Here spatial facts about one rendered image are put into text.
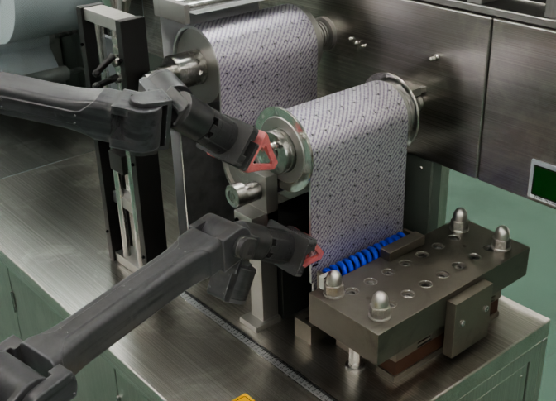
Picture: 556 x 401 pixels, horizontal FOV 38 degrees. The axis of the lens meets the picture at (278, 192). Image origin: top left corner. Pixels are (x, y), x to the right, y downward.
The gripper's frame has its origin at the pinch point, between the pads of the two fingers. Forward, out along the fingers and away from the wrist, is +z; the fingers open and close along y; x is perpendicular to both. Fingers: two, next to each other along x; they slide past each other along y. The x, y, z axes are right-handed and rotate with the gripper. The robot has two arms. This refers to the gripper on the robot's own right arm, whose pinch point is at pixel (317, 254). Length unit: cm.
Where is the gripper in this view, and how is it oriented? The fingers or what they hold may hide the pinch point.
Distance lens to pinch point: 140.3
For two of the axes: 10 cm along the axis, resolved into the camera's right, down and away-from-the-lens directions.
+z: 6.8, 1.8, 7.2
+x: 3.6, -9.3, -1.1
